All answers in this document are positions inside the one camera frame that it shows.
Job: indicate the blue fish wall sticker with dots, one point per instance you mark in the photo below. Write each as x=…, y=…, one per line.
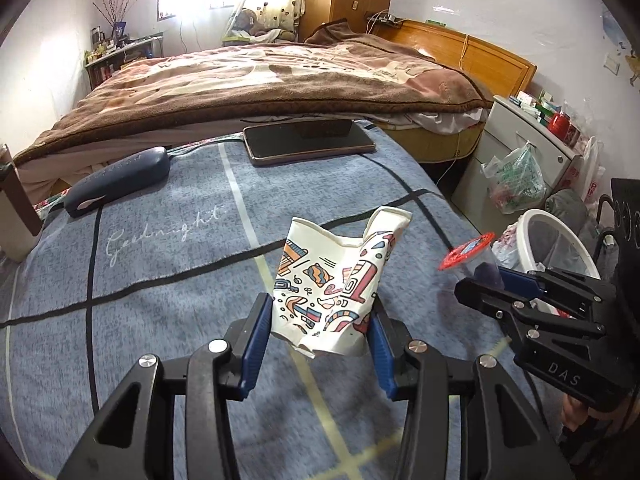
x=615, y=30

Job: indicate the black metal chair frame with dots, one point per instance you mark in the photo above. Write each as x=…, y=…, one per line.
x=602, y=210

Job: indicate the dark blue glasses case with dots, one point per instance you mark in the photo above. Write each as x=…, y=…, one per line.
x=120, y=180

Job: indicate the white round trash bin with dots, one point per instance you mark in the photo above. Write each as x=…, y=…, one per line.
x=525, y=250

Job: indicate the stack of small boxes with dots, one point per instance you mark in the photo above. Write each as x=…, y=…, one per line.
x=537, y=107

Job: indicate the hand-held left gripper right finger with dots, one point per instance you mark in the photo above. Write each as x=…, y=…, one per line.
x=381, y=355

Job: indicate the white wall switch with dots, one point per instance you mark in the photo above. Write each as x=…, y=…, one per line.
x=612, y=65

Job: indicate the clear jelly cup red lid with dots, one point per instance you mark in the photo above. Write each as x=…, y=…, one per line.
x=465, y=250

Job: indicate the patterned paper cup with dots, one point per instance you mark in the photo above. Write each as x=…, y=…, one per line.
x=325, y=280

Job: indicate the blue plaid tablecloth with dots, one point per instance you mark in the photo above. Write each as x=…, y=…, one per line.
x=175, y=285

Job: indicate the grey cushioned chair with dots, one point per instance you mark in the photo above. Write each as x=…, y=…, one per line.
x=570, y=210

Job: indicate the cluttered white shelf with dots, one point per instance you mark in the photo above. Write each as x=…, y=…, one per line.
x=110, y=67

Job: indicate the cartoon girl wall sticker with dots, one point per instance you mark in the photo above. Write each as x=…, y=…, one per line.
x=634, y=67

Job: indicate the yellow bed mattress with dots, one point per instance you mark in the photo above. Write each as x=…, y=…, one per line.
x=440, y=147

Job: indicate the white plastic bag red print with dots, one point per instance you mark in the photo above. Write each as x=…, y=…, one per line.
x=592, y=175

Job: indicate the white nightstand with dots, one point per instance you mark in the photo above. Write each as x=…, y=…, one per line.
x=515, y=130

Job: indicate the dry branches in vase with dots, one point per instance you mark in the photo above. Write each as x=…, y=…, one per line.
x=117, y=12

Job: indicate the bed with brown blanket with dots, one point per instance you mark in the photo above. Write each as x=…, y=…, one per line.
x=250, y=80

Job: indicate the black smartphone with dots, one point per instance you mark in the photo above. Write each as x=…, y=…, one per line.
x=305, y=142

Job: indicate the wooden headboard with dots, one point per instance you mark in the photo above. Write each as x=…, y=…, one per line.
x=490, y=60

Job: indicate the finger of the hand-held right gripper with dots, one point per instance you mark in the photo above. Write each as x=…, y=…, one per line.
x=485, y=297
x=520, y=282

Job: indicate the green printed plastic bag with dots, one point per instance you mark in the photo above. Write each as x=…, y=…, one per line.
x=520, y=180

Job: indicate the white bed sheet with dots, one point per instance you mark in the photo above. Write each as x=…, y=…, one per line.
x=450, y=122

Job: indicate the red tin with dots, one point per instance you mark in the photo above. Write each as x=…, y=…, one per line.
x=560, y=125

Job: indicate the red patterned jar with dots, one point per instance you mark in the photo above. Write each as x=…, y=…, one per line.
x=575, y=135

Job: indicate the person's right hand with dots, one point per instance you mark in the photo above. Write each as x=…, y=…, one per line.
x=572, y=410

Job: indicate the brown teddy bear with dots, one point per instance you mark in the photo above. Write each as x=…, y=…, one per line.
x=246, y=20

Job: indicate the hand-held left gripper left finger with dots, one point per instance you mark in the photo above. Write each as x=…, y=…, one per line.
x=255, y=345

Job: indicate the power strip with plugs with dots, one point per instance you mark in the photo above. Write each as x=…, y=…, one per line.
x=385, y=19

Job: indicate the white and brown thermos mug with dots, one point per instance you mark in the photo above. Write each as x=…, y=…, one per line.
x=17, y=230

